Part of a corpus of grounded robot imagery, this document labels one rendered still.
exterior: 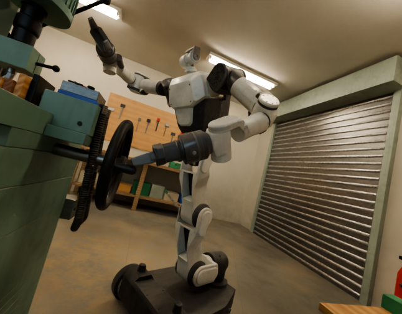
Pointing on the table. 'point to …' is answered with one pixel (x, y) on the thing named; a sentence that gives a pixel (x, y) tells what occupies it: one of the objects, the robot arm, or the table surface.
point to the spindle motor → (56, 12)
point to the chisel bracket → (15, 56)
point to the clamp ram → (37, 89)
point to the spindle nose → (28, 22)
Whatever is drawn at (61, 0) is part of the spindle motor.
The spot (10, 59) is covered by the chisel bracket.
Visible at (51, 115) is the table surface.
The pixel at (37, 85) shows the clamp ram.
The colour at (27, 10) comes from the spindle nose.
